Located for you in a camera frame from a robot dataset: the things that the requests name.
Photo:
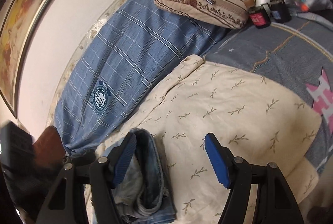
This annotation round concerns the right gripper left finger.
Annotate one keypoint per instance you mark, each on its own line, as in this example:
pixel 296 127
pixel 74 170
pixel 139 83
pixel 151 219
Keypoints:
pixel 65 201

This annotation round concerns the blue denim jeans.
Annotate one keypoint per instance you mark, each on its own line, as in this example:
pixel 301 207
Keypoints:
pixel 144 196

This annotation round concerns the grey patterned bedsheet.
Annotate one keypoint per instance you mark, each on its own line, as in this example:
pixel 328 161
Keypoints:
pixel 298 55

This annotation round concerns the blue plaid duvet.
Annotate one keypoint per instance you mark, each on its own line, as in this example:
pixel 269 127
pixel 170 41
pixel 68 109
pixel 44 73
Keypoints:
pixel 137 47

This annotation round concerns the framed wall painting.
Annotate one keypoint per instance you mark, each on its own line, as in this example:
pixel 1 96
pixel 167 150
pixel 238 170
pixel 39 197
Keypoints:
pixel 19 19

